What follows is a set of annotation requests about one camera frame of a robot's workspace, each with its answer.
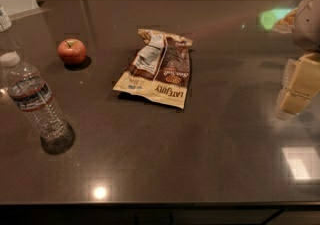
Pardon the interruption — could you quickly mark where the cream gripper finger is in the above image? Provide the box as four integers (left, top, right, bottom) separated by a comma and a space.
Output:
282, 52, 320, 98
274, 89, 310, 119

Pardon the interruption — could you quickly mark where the brown chip bag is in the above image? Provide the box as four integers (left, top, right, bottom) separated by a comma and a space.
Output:
113, 29, 193, 109

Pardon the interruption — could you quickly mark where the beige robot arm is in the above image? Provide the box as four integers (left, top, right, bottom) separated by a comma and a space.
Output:
272, 0, 320, 120

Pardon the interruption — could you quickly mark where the orange snack bag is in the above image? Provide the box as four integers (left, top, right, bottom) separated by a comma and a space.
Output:
272, 9, 297, 34

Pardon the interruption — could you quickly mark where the clear plastic water bottle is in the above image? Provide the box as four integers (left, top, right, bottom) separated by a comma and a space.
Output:
0, 51, 75, 155

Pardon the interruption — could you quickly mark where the red apple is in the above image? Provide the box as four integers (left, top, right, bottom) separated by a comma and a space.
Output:
57, 39, 87, 66

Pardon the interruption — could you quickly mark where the white labelled container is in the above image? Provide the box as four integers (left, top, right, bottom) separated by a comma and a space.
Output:
0, 4, 12, 32

